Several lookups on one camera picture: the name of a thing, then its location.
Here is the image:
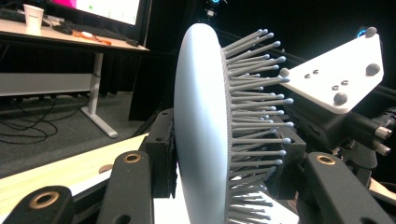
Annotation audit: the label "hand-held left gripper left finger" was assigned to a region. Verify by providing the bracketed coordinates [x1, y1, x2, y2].
[139, 108, 179, 199]

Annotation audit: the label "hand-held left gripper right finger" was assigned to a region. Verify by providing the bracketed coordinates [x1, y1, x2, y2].
[267, 130, 307, 200]

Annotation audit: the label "light blue hairbrush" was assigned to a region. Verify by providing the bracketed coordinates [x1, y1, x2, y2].
[173, 22, 295, 224]

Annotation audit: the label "computer monitor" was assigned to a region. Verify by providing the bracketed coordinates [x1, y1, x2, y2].
[50, 0, 153, 45]

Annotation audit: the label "black computer mouse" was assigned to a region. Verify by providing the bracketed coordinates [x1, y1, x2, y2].
[52, 24, 74, 35]

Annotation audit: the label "desk with white legs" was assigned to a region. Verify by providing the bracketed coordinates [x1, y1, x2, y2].
[0, 18, 150, 139]

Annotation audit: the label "white paper cup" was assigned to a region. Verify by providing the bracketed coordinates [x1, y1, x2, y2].
[22, 4, 45, 32]

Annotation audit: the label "black keyboard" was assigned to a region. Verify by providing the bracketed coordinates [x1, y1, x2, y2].
[0, 7, 50, 27]

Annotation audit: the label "black floor cables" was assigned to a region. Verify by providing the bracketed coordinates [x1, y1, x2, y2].
[0, 99, 92, 146]

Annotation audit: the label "orange cord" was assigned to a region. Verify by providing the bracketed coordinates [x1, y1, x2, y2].
[73, 30, 112, 46]

